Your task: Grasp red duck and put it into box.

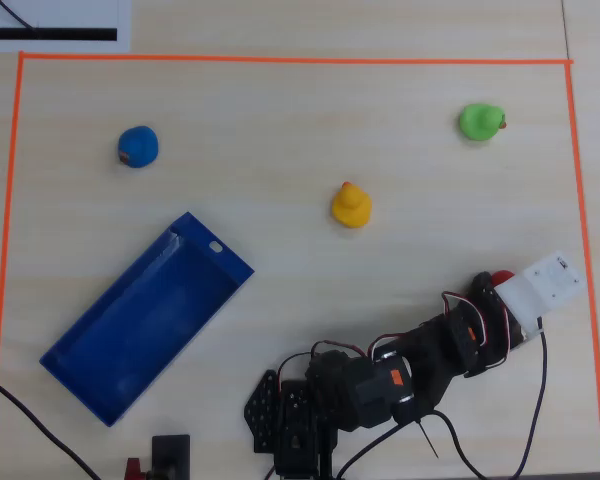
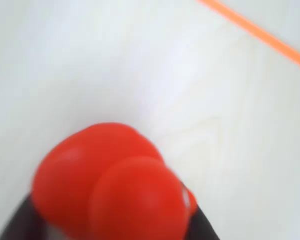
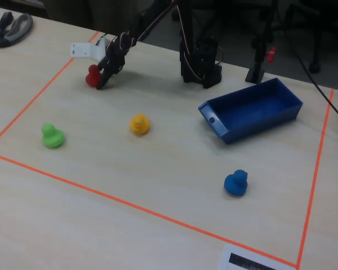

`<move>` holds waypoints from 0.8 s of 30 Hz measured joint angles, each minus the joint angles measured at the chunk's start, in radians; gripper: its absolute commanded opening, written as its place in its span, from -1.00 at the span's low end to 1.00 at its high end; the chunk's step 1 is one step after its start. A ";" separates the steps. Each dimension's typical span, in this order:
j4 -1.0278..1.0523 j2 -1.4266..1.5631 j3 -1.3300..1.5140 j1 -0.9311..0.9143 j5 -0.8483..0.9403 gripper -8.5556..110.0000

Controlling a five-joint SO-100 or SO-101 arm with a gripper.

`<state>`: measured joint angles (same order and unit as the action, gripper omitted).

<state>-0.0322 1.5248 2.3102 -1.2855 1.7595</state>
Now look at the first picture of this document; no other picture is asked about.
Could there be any orange tape strip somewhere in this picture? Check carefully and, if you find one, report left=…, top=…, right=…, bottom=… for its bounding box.
left=0, top=52, right=26, bottom=480
left=563, top=62, right=600, bottom=474
left=18, top=51, right=575, bottom=67

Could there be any blue rubber duck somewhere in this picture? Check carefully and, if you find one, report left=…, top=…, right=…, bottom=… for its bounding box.
left=117, top=125, right=160, bottom=170

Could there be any black camera cable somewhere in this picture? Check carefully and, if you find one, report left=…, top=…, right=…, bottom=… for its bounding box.
left=337, top=317, right=549, bottom=480

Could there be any thick black cable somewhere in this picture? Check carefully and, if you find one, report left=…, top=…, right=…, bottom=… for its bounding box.
left=0, top=369, right=102, bottom=480

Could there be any black clamp stand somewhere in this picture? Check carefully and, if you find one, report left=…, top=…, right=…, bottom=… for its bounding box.
left=151, top=434, right=192, bottom=480

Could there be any white camera housing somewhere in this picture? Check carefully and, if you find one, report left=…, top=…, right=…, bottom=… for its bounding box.
left=494, top=249, right=587, bottom=342

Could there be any thin black cable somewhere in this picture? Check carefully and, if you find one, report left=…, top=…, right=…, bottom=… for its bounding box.
left=0, top=0, right=39, bottom=32

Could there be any green rubber duck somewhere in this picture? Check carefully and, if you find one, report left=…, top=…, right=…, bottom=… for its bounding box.
left=458, top=102, right=508, bottom=143

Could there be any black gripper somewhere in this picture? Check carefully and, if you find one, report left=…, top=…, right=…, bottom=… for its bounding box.
left=440, top=271, right=525, bottom=380

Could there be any yellow rubber duck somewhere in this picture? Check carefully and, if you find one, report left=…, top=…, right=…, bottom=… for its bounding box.
left=330, top=181, right=373, bottom=230

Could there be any blue plastic box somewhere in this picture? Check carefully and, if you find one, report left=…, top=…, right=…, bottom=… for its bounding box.
left=38, top=211, right=256, bottom=428

